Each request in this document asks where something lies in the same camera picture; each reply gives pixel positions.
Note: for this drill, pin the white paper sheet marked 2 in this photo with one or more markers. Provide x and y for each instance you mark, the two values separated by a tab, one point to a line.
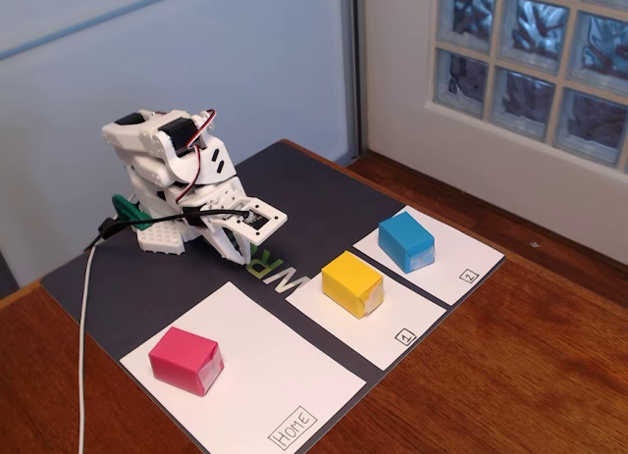
456	258

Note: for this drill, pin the blue paper box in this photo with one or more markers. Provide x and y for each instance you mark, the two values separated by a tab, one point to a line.
402	238

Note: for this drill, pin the grey metal door frame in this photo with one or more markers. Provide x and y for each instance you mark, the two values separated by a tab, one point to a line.
354	66

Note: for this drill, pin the pink paper box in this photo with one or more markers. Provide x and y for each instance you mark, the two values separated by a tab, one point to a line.
179	357

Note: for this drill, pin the dark grey mat board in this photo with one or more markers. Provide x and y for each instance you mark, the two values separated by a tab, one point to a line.
304	194

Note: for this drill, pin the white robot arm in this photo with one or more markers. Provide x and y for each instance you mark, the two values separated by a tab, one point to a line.
147	140

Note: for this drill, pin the green clamp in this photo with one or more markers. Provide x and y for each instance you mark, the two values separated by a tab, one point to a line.
130	211

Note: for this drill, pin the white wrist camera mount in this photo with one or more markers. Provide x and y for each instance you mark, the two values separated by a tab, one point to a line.
274	223

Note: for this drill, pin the yellow paper box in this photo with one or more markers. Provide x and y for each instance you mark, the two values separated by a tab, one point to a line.
346	280

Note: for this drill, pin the glass block window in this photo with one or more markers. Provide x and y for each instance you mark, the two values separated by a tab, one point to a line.
530	57

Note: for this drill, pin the white paper sheet marked 1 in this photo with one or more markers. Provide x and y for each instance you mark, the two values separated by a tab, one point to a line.
392	321

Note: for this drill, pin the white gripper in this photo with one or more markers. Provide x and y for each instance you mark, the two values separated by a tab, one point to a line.
222	234

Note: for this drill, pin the white paper sheet marked home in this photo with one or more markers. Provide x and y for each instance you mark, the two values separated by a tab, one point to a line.
275	366

